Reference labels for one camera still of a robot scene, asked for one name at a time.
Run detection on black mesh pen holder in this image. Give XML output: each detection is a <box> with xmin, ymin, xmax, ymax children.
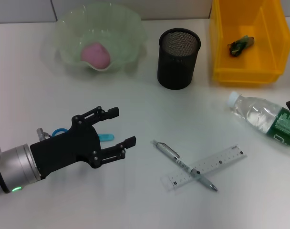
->
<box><xmin>157</xmin><ymin>28</ymin><xmax>202</xmax><ymax>91</ymax></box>

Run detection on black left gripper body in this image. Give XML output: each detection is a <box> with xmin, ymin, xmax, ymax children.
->
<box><xmin>30</xmin><ymin>114</ymin><xmax>102</xmax><ymax>180</ymax></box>

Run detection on clear water bottle green label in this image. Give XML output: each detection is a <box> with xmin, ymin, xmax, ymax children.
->
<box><xmin>226</xmin><ymin>91</ymin><xmax>290</xmax><ymax>153</ymax></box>

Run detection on transparent plastic ruler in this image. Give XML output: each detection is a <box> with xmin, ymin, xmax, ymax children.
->
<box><xmin>161</xmin><ymin>144</ymin><xmax>248</xmax><ymax>191</ymax></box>

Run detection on green translucent fruit bowl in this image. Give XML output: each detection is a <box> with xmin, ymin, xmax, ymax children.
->
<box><xmin>52</xmin><ymin>2</ymin><xmax>149</xmax><ymax>73</ymax></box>

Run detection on silver ballpoint pen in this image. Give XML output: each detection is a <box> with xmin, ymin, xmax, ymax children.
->
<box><xmin>151</xmin><ymin>139</ymin><xmax>218</xmax><ymax>192</ymax></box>

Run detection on yellow plastic bin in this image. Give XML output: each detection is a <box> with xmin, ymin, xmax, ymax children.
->
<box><xmin>208</xmin><ymin>0</ymin><xmax>290</xmax><ymax>87</ymax></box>

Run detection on blue scissors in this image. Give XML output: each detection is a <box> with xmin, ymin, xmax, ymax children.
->
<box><xmin>51</xmin><ymin>128</ymin><xmax>115</xmax><ymax>143</ymax></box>

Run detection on green silver plastic wrapper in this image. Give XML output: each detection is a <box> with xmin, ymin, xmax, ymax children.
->
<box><xmin>227</xmin><ymin>35</ymin><xmax>256</xmax><ymax>58</ymax></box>

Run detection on left arm connector cable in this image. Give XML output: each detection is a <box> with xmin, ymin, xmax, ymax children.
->
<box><xmin>36</xmin><ymin>127</ymin><xmax>52</xmax><ymax>142</ymax></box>

